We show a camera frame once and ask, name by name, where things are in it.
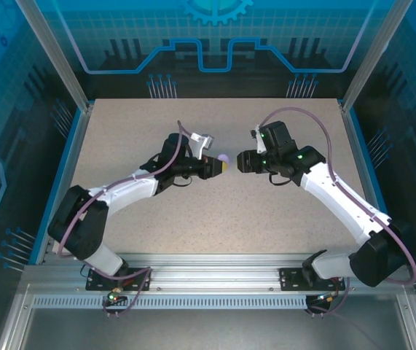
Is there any small status light module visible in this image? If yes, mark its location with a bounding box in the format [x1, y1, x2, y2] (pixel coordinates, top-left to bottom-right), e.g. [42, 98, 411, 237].
[106, 289, 128, 306]
[315, 291, 340, 306]

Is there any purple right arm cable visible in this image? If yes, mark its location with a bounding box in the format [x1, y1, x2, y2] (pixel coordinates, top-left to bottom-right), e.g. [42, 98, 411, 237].
[256, 106, 416, 318]

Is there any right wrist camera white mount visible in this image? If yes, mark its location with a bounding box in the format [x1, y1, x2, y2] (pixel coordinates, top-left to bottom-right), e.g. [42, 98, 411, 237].
[249, 125, 267, 155]

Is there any blue right table edge trim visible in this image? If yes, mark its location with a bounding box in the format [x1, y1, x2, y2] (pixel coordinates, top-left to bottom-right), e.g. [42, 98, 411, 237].
[348, 109, 405, 265]

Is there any aluminium front rail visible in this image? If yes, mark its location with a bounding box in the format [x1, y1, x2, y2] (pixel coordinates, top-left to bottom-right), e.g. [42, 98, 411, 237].
[21, 252, 412, 297]

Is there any metal base tray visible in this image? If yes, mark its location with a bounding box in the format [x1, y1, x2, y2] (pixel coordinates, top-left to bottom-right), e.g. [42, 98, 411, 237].
[0, 291, 416, 350]

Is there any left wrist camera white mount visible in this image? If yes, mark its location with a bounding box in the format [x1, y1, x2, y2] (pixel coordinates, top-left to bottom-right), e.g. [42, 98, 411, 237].
[189, 132, 216, 160]

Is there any aluminium frame post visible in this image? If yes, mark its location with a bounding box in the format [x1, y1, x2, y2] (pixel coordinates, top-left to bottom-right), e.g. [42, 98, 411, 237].
[15, 0, 93, 112]
[341, 0, 415, 112]

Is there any aluminium rail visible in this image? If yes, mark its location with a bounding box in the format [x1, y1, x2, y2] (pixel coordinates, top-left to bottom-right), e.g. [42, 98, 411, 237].
[34, 104, 94, 265]
[21, 252, 412, 297]

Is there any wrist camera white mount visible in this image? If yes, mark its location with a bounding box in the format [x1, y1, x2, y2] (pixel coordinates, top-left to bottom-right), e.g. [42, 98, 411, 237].
[249, 125, 267, 155]
[189, 132, 216, 160]

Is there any aluminium left side rail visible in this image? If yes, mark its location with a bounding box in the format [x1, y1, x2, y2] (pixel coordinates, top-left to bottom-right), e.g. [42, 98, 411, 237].
[34, 104, 94, 265]

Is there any aluminium left frame post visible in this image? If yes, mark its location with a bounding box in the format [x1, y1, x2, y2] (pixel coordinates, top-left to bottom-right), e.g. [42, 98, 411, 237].
[15, 0, 93, 112]

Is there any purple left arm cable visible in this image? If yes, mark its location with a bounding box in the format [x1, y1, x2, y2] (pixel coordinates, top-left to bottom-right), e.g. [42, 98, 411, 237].
[56, 120, 194, 318]

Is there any slotted grey cable duct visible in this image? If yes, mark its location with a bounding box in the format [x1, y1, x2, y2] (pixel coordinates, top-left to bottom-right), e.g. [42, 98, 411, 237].
[31, 295, 309, 311]

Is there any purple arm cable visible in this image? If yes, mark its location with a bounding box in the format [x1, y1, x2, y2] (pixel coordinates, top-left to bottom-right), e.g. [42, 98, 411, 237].
[256, 106, 416, 318]
[56, 120, 194, 318]

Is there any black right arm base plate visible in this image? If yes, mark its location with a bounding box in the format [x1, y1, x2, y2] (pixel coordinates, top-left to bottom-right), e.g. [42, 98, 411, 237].
[279, 267, 350, 292]

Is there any aluminium right frame post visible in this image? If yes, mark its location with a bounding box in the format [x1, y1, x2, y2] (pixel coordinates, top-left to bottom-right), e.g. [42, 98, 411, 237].
[341, 0, 415, 112]

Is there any blue table edge trim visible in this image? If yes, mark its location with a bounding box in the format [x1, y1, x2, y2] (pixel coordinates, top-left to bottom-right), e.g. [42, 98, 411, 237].
[348, 109, 405, 265]
[28, 107, 85, 263]

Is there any thin black right gripper cable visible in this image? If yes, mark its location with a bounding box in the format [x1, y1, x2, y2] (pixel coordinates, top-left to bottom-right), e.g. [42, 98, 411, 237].
[267, 174, 293, 187]

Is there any blue left table edge trim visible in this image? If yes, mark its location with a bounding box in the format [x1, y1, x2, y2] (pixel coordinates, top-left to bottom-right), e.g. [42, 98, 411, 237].
[28, 107, 85, 263]

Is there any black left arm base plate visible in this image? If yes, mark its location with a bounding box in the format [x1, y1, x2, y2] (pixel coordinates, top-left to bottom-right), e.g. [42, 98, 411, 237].
[85, 265, 153, 292]

